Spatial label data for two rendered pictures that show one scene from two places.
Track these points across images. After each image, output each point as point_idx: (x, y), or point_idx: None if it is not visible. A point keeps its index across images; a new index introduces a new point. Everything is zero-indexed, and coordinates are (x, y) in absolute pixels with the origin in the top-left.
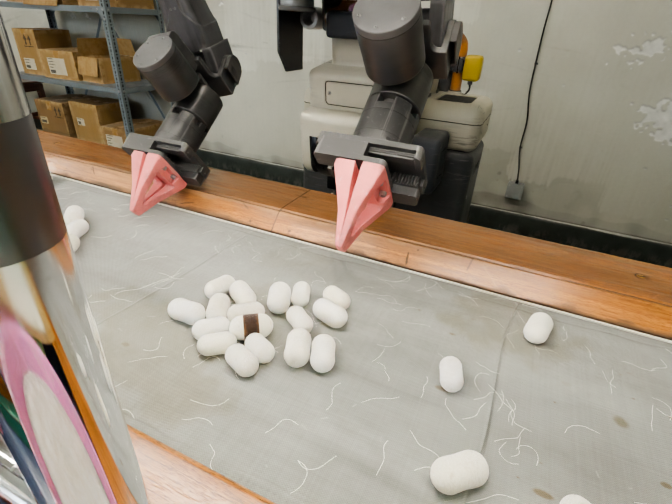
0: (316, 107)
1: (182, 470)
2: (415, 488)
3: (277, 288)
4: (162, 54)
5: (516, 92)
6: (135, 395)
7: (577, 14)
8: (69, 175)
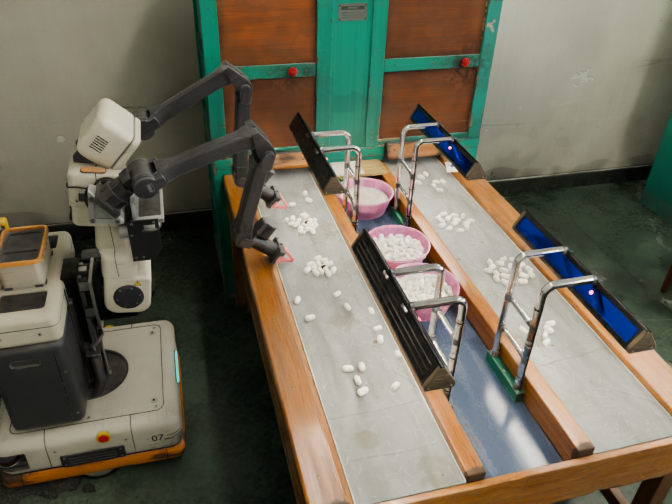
0: (137, 272)
1: (334, 211)
2: (313, 204)
3: (296, 222)
4: (272, 219)
5: None
6: (330, 227)
7: None
8: (287, 300)
